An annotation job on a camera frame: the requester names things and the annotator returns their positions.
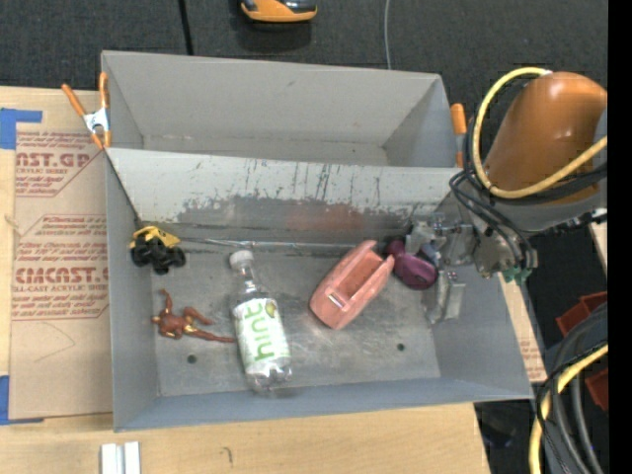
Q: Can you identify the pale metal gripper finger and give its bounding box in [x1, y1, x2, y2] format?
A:
[405, 216, 446, 258]
[424, 270, 467, 326]

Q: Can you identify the yellow and black toy truck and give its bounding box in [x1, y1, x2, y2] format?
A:
[128, 224, 188, 277]

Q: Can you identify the purple rounded toy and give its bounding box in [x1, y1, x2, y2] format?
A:
[384, 238, 439, 291]

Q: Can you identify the brown cardboard board, red print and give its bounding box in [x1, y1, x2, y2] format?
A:
[0, 85, 549, 427]

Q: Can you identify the grey metal bin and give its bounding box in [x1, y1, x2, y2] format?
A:
[100, 49, 537, 434]

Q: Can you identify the pink tape dispenser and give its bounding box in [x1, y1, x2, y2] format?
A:
[308, 239, 397, 331]

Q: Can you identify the red-brown toy figure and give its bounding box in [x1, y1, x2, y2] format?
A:
[150, 287, 237, 345]

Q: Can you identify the clear plastic bottle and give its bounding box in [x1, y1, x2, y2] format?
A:
[228, 249, 294, 397]

